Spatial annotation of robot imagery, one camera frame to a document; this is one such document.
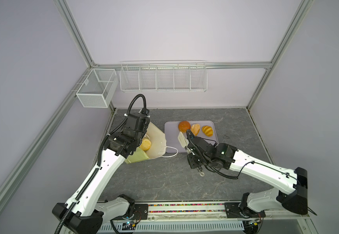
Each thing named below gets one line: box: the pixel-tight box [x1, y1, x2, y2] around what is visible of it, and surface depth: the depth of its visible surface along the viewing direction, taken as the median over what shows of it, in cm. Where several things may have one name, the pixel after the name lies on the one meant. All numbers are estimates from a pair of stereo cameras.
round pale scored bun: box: [139, 138, 152, 151], surface depth 89 cm
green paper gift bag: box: [124, 121, 167, 165], surface depth 80 cm
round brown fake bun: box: [178, 120, 191, 133], surface depth 107 cm
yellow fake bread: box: [201, 125, 214, 137], surface depth 105 cm
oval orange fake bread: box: [190, 123, 201, 137], surface depth 105 cm
